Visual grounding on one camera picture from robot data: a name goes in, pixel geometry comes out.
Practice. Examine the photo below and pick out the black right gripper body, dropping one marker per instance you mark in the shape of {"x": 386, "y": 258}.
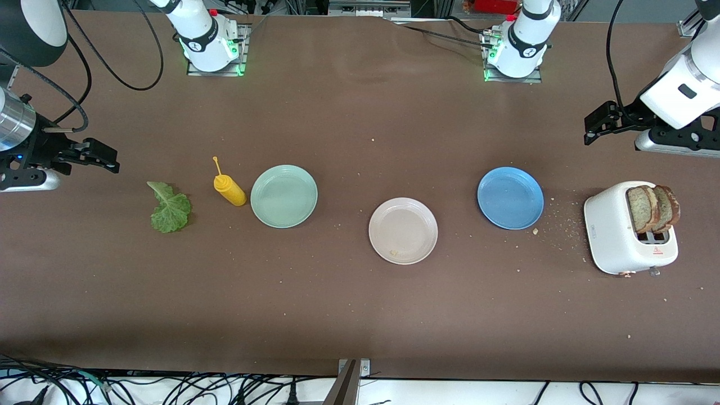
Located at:
{"x": 44, "y": 147}

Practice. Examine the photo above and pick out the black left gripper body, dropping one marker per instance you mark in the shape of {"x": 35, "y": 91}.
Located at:
{"x": 625, "y": 115}

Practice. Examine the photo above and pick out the green lettuce leaf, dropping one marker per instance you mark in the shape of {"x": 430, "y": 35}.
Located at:
{"x": 171, "y": 214}

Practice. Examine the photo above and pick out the brown bread slice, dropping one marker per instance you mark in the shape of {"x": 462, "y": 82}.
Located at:
{"x": 669, "y": 205}
{"x": 638, "y": 208}

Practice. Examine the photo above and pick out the yellow mustard squeeze bottle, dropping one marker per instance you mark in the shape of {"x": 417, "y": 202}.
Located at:
{"x": 229, "y": 191}

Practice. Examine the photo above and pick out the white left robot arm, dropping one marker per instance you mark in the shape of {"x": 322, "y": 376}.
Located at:
{"x": 523, "y": 45}

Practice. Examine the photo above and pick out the blue plate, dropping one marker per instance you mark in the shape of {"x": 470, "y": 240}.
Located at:
{"x": 510, "y": 198}

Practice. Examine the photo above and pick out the light green plate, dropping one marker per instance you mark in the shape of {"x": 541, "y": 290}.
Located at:
{"x": 284, "y": 197}

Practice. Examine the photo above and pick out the beige plate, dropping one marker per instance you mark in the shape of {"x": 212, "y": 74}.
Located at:
{"x": 403, "y": 230}

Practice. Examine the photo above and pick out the white toaster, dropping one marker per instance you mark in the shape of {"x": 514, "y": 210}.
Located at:
{"x": 610, "y": 236}

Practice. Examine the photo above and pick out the red box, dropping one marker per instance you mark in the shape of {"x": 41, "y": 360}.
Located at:
{"x": 495, "y": 5}

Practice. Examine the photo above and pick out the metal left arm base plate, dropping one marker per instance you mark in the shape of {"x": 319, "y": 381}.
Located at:
{"x": 531, "y": 79}

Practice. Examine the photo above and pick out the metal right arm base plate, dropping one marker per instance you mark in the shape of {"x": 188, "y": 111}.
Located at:
{"x": 194, "y": 71}

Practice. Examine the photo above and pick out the aluminium frame rail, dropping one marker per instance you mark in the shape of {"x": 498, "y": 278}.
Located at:
{"x": 368, "y": 7}

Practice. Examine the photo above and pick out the metal table edge bracket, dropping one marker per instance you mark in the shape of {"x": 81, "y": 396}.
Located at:
{"x": 349, "y": 385}

